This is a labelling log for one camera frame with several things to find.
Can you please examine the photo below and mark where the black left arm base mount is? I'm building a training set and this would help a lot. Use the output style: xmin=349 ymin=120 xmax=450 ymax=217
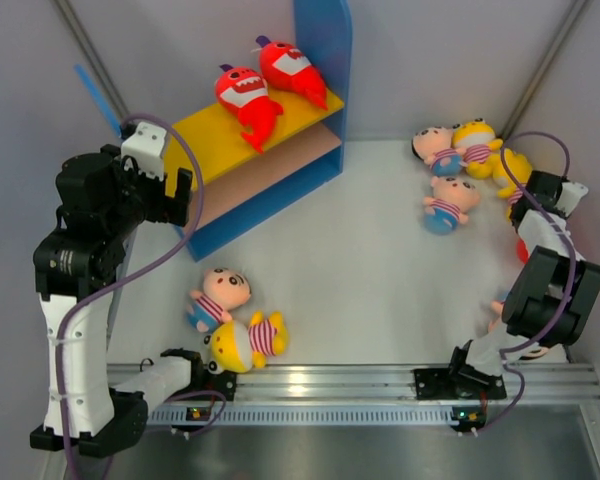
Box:
xmin=174 ymin=368 xmax=237 ymax=402

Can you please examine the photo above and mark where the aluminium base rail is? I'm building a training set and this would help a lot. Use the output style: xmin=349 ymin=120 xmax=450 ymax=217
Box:
xmin=104 ymin=363 xmax=600 ymax=401

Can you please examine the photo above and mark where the yellow frog plush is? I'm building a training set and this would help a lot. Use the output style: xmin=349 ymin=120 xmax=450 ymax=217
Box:
xmin=452 ymin=118 xmax=503 ymax=180
xmin=203 ymin=311 xmax=290 ymax=375

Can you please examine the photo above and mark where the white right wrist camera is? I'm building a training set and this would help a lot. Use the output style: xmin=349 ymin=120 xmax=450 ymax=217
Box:
xmin=555 ymin=181 xmax=589 ymax=219

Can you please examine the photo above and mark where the red shark plush mouth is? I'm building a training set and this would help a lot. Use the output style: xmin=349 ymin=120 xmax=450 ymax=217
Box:
xmin=214 ymin=64 xmax=284 ymax=154

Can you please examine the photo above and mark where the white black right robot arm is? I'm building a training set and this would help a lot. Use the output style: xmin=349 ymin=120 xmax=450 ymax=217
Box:
xmin=446 ymin=171 xmax=600 ymax=399

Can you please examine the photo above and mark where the boy doll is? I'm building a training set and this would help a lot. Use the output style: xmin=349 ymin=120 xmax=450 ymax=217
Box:
xmin=411 ymin=126 xmax=467 ymax=177
xmin=186 ymin=267 xmax=251 ymax=333
xmin=423 ymin=176 xmax=481 ymax=235
xmin=487 ymin=291 xmax=550 ymax=361

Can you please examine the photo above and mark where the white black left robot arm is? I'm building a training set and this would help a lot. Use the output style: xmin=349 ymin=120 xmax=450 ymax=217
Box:
xmin=30 ymin=145 xmax=206 ymax=458

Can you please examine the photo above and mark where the blue yellow toy shelf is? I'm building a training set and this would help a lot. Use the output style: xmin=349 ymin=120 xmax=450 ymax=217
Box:
xmin=74 ymin=0 xmax=354 ymax=263

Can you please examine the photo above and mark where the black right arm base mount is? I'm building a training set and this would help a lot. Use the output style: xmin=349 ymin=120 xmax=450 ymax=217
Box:
xmin=413 ymin=367 xmax=507 ymax=400

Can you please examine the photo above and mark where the white slotted cable duct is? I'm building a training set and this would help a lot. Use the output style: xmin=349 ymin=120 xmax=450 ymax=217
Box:
xmin=148 ymin=405 xmax=460 ymax=427

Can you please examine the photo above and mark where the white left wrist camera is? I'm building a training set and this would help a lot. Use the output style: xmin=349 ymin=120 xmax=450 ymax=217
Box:
xmin=121 ymin=122 xmax=168 ymax=181

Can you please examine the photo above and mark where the yellow frog plush face down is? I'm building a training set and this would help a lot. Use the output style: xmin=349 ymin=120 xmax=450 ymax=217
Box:
xmin=490 ymin=149 xmax=533 ymax=218

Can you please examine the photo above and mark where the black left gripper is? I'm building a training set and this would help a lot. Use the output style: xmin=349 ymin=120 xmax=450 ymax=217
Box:
xmin=103 ymin=146 xmax=191 ymax=242

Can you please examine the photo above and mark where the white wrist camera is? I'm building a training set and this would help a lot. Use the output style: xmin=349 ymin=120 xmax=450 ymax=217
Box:
xmin=555 ymin=181 xmax=589 ymax=219
xmin=121 ymin=122 xmax=168 ymax=181

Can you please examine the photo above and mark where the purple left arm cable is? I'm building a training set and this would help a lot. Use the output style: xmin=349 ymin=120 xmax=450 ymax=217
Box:
xmin=59 ymin=112 xmax=205 ymax=480

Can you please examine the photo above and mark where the red shark plush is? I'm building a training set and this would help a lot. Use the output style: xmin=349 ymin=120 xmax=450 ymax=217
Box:
xmin=516 ymin=238 xmax=529 ymax=264
xmin=255 ymin=35 xmax=328 ymax=110

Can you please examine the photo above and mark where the yellow frog plush front left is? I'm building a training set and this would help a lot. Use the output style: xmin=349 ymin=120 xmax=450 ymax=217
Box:
xmin=203 ymin=311 xmax=290 ymax=375

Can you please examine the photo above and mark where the yellow frog plush back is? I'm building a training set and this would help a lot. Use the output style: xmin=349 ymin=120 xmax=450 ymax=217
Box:
xmin=452 ymin=118 xmax=503 ymax=180

